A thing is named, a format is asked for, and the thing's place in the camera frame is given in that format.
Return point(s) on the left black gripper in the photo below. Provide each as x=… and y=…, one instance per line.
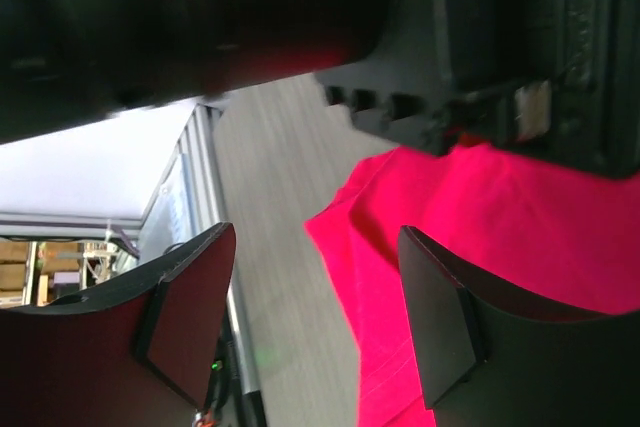
x=554, y=80

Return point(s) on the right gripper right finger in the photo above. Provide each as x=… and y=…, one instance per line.
x=490, y=353

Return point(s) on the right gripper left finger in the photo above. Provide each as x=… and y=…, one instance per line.
x=74, y=363

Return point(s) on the red t shirt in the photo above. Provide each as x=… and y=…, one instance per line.
x=563, y=234

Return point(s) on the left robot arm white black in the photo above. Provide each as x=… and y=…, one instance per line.
x=70, y=62

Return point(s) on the aluminium front rail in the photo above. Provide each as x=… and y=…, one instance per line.
x=196, y=336

